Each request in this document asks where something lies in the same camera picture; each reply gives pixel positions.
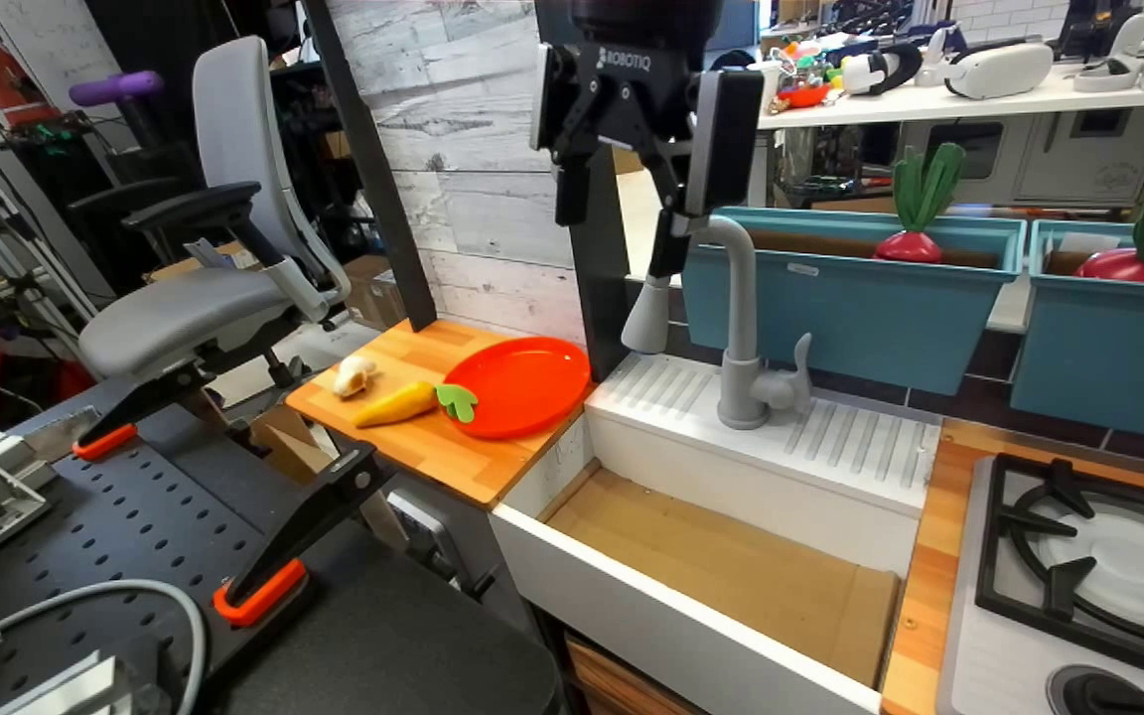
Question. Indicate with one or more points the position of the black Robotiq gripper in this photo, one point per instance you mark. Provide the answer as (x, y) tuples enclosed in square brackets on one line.
[(634, 86)]

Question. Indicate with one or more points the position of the grey toy faucet spout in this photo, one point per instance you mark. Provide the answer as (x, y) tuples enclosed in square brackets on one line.
[(739, 329)]

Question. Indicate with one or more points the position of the yellow stuffed carrot green leaves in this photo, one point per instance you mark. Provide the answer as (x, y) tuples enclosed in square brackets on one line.
[(400, 401)]

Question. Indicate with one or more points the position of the red round plate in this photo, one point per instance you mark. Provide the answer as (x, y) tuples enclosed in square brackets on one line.
[(524, 381)]

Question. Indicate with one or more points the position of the white stuffed mushroom toy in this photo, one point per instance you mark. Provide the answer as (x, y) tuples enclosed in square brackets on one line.
[(356, 380)]

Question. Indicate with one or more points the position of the wooden stove counter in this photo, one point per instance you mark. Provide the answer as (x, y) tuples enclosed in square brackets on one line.
[(923, 581)]

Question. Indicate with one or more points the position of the grey wood-look backsplash panel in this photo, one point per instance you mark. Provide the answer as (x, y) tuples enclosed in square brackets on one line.
[(467, 198)]

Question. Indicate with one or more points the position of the teal plastic bin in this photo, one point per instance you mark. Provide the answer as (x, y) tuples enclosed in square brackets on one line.
[(863, 312), (1112, 357)]

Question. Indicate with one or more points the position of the white background table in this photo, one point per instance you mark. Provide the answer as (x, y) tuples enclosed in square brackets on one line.
[(931, 103)]

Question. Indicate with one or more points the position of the wooden cutting board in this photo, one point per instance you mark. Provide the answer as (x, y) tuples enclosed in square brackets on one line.
[(453, 448)]

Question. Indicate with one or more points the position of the white VR headset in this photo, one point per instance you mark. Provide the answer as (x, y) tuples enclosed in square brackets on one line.
[(996, 67)]

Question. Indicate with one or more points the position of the white toy sink basin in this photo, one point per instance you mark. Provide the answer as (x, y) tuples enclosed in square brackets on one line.
[(733, 556)]

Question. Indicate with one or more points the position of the grey office chair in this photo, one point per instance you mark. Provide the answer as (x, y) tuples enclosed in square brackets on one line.
[(188, 319)]

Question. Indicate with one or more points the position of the black orange bar clamp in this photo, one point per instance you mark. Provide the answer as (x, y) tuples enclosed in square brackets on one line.
[(296, 540), (135, 419)]

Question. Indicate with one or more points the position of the toy gas stove top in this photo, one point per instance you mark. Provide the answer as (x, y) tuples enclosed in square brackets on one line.
[(1100, 595)]

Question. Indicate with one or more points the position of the black perforated work table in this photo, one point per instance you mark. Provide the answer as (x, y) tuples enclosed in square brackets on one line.
[(98, 556)]

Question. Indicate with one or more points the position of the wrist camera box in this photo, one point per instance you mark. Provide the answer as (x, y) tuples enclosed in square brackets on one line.
[(733, 133)]

